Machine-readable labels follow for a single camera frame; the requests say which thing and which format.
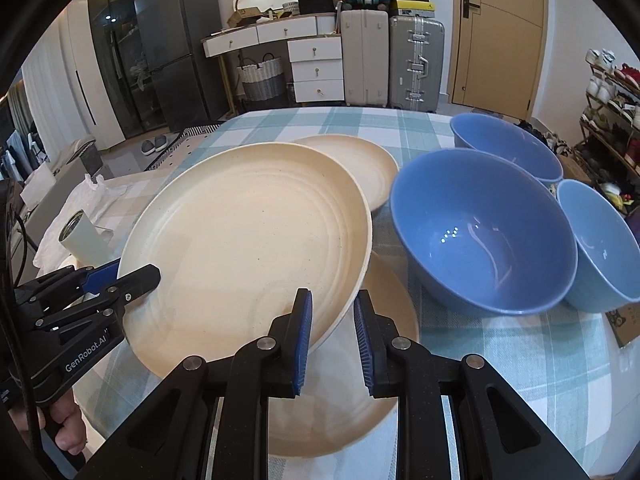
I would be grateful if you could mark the person's left hand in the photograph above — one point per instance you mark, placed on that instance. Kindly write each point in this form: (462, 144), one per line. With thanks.
(67, 425)

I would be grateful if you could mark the small open cardboard box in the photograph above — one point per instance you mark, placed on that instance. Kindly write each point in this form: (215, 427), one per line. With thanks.
(242, 17)

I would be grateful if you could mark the white dressing table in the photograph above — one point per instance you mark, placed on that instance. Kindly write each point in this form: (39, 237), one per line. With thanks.
(310, 52)

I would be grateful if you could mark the wooden shoe rack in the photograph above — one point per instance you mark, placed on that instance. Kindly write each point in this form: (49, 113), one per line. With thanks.
(600, 135)

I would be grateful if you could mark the dark glass cabinet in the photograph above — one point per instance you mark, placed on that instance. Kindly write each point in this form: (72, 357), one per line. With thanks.
(115, 60)

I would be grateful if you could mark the yellow black shoebox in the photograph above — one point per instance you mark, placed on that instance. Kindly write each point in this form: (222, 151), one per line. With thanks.
(412, 8)

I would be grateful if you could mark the white plastic bag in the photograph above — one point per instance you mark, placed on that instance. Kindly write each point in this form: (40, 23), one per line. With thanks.
(50, 245)

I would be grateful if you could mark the shoe rack with shoes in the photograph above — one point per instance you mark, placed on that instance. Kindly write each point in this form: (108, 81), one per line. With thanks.
(600, 87)

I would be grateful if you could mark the beige checked cloth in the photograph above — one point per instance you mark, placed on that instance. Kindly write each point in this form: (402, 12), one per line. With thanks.
(135, 190)

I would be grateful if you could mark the grey refrigerator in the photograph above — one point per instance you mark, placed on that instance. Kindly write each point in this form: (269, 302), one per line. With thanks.
(180, 50)

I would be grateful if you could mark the wooden door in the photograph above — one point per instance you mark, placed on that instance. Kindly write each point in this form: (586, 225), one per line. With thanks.
(495, 35)

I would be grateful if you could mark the white insulated cup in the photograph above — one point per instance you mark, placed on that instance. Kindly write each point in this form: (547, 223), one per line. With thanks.
(85, 240)

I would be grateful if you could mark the grey white woven basket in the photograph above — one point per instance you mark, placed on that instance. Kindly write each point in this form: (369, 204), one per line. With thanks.
(260, 80)

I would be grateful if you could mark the teal checked tablecloth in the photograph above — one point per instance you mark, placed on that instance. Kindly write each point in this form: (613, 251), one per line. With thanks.
(500, 360)

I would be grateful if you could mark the grey slipper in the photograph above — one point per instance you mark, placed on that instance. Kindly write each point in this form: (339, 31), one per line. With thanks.
(160, 142)
(147, 148)

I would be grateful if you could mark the black white patterned rug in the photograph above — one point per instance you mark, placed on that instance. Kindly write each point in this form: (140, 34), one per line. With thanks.
(185, 145)

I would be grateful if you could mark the silver suitcase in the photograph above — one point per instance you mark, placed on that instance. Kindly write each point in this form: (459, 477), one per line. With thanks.
(415, 60)

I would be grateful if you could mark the small striped container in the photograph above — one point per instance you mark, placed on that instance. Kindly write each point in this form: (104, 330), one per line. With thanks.
(290, 8)

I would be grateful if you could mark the printed cardboard box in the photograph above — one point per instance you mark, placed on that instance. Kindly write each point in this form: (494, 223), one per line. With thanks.
(625, 325)

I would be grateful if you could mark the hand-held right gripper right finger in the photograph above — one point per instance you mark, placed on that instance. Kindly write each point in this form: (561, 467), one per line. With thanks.
(362, 345)

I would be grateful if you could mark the blue bowl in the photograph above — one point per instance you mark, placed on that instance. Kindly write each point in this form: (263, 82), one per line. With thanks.
(475, 240)
(605, 250)
(505, 140)

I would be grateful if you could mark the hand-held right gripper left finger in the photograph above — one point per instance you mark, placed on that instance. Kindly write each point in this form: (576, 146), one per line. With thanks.
(302, 340)

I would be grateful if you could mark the white wardrobe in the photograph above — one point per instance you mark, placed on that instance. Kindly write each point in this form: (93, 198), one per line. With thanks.
(65, 85)

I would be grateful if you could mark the beige suitcase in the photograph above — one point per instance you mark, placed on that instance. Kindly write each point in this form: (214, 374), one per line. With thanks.
(362, 55)

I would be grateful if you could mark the pile of loose shoes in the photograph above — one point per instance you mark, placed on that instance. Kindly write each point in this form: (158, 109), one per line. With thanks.
(545, 137)

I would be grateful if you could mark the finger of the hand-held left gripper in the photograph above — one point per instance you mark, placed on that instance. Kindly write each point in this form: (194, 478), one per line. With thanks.
(142, 282)
(100, 276)

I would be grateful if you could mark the black fabric bag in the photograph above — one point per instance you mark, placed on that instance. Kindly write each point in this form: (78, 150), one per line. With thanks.
(315, 4)

